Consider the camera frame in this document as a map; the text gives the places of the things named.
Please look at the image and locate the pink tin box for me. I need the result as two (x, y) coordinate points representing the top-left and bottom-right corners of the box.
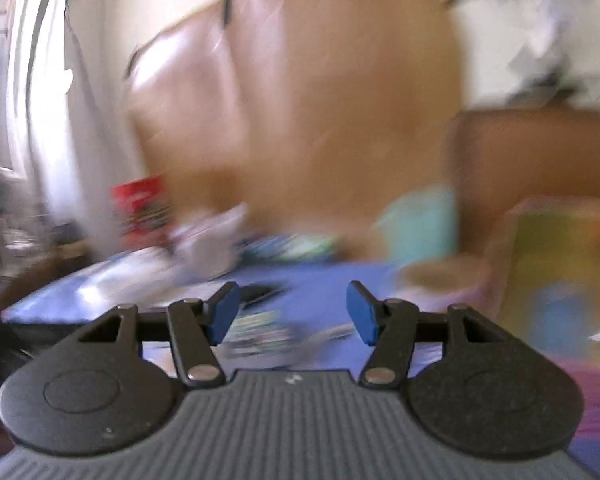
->
(485, 196), (600, 436)

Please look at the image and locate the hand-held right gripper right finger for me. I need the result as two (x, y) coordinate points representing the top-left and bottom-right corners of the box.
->
(346, 280), (509, 390)

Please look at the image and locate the colourful printed packet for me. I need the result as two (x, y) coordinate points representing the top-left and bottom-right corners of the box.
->
(227, 310), (293, 357)

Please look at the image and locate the wood pattern wall sheet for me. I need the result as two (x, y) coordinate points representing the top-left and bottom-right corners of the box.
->
(124, 0), (467, 267)

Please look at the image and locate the small tub with beige lid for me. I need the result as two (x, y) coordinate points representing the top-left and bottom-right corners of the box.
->
(399, 254), (490, 307)

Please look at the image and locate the brown woven chair back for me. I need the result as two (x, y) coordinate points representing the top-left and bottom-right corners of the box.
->
(446, 109), (600, 261)

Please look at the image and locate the blue table cloth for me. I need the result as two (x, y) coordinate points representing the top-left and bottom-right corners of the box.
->
(1, 252), (600, 478)

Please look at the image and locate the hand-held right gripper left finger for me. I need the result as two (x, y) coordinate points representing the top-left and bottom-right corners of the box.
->
(79, 281), (242, 389)

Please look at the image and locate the red printed box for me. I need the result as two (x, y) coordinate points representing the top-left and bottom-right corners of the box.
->
(111, 175), (174, 249)

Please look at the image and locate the mint green plastic cup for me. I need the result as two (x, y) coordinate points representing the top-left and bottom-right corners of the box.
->
(374, 186), (462, 267)

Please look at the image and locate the green and blue packet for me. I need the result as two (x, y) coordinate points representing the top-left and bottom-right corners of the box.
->
(242, 234), (342, 264)

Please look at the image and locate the white plastic packet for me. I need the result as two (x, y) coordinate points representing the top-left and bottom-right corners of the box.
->
(171, 204), (252, 280)

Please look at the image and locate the white curtain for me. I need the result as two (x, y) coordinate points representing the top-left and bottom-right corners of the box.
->
(0, 0), (131, 266)

